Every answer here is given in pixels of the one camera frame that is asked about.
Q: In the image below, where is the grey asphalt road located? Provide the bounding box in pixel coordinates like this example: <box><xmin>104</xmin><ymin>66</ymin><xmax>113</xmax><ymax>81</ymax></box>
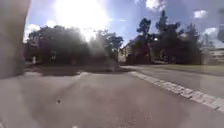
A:
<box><xmin>121</xmin><ymin>64</ymin><xmax>224</xmax><ymax>100</ymax></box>

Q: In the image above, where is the group of leafy trees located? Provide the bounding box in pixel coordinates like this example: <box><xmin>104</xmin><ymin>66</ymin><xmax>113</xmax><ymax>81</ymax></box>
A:
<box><xmin>23</xmin><ymin>25</ymin><xmax>125</xmax><ymax>68</ymax></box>

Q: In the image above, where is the low building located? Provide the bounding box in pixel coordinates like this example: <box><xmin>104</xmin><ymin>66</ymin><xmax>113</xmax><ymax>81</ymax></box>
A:
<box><xmin>201</xmin><ymin>46</ymin><xmax>224</xmax><ymax>66</ymax></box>

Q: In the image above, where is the row of dark trees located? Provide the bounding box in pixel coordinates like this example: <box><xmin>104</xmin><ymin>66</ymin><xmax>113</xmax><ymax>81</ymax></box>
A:
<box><xmin>126</xmin><ymin>9</ymin><xmax>205</xmax><ymax>66</ymax></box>

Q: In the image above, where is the grey asphalt pavement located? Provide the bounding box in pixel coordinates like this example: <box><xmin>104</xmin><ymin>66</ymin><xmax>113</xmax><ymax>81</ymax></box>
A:
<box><xmin>0</xmin><ymin>65</ymin><xmax>224</xmax><ymax>128</ymax></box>

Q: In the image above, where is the pale building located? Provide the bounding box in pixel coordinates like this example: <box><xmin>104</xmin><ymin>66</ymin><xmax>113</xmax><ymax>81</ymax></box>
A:
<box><xmin>117</xmin><ymin>44</ymin><xmax>134</xmax><ymax>65</ymax></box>

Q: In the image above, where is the pale cobblestone strip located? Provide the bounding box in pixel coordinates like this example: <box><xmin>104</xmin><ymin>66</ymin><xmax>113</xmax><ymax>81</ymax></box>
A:
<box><xmin>128</xmin><ymin>70</ymin><xmax>224</xmax><ymax>113</ymax></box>

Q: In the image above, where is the tan building with dark windows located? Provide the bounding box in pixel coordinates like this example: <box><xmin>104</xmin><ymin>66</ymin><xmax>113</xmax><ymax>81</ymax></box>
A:
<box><xmin>0</xmin><ymin>0</ymin><xmax>33</xmax><ymax>80</ymax></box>

